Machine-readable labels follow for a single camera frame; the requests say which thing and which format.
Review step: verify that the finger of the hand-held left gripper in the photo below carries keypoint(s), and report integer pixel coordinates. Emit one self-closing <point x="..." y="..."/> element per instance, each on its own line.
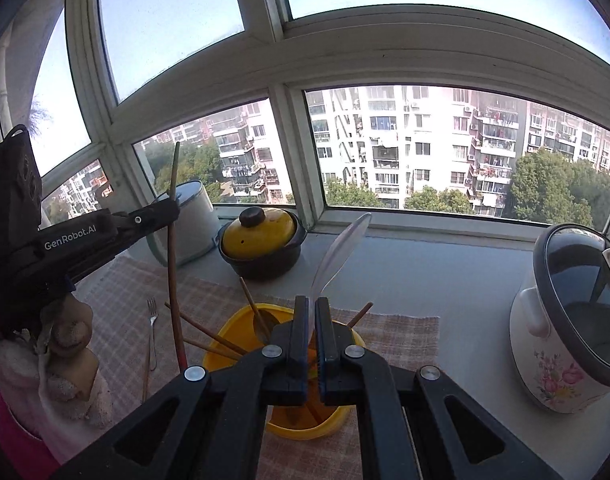
<point x="145" y="220"/>

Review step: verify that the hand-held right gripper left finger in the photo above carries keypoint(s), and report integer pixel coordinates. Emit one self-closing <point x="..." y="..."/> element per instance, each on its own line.
<point x="299" y="345"/>

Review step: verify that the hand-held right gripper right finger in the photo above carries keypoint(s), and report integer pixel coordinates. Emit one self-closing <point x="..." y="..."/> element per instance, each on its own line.
<point x="325" y="355"/>

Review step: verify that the brown wooden chopstick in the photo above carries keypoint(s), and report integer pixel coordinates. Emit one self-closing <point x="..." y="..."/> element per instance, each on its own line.
<point x="210" y="349"/>
<point x="361" y="314"/>
<point x="205" y="330"/>

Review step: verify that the brown chopstick with red end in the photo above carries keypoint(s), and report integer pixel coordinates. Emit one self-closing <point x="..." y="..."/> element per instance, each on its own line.
<point x="172" y="280"/>

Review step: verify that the wooden spoon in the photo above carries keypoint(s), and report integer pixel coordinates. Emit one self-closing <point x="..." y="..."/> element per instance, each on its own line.
<point x="247" y="292"/>

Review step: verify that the yellow plastic container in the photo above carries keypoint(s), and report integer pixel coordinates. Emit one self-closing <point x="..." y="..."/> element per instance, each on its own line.
<point x="305" y="427"/>

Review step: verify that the clear plastic spoon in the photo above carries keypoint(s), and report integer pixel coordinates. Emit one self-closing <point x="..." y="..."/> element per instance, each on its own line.
<point x="340" y="250"/>

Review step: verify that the person's left forearm pink sleeve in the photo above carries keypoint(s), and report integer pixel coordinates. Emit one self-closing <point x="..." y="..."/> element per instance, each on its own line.
<point x="20" y="440"/>

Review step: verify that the person's left hand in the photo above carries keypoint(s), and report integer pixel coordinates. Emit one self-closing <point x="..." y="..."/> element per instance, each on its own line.
<point x="65" y="335"/>

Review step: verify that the white pot with glass lid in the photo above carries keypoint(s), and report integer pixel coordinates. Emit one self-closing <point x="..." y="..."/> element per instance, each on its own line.
<point x="195" y="230"/>

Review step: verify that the checked woven cloth mat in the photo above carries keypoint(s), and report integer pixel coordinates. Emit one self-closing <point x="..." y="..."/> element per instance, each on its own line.
<point x="395" y="340"/>

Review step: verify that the black clay pot yellow lid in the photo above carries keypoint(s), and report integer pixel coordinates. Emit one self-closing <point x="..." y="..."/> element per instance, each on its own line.
<point x="265" y="260"/>

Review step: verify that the metal fork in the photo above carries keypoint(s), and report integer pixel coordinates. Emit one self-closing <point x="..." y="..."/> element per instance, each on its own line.
<point x="153" y="340"/>

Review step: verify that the white floral slow cooker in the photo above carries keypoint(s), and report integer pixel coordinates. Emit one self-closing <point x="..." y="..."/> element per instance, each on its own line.
<point x="540" y="355"/>

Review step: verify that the white window frame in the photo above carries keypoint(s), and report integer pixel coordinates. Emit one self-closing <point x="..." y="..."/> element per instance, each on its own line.
<point x="335" y="40"/>

